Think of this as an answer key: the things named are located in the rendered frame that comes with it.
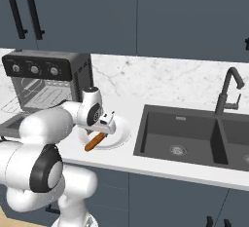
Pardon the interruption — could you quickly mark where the toaster oven door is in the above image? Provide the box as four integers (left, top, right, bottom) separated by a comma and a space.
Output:
0, 111, 37, 139

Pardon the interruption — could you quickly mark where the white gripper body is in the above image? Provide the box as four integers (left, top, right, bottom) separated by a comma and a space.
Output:
85, 121, 117, 136

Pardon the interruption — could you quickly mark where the white round plate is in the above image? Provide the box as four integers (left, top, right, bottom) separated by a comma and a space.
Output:
77, 115, 132, 151

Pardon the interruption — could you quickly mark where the brown baguette bread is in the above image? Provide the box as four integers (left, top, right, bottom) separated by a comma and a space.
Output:
84, 132, 108, 153

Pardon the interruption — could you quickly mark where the wire oven rack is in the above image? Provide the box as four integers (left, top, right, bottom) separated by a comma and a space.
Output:
0, 76, 74, 114

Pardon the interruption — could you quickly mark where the black toaster oven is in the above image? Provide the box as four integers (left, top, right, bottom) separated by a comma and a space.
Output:
1, 50, 95, 115

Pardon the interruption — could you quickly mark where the black sink tap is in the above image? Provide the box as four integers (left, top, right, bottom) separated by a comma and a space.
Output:
213, 66, 245, 117

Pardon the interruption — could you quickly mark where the grey wall cupboard door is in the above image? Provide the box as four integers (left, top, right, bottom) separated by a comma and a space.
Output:
135, 0, 249, 63
21, 0, 139, 57
0, 0, 39, 52

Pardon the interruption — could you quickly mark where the dark grey double sink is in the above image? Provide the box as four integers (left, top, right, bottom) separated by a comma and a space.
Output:
132, 103, 249, 173

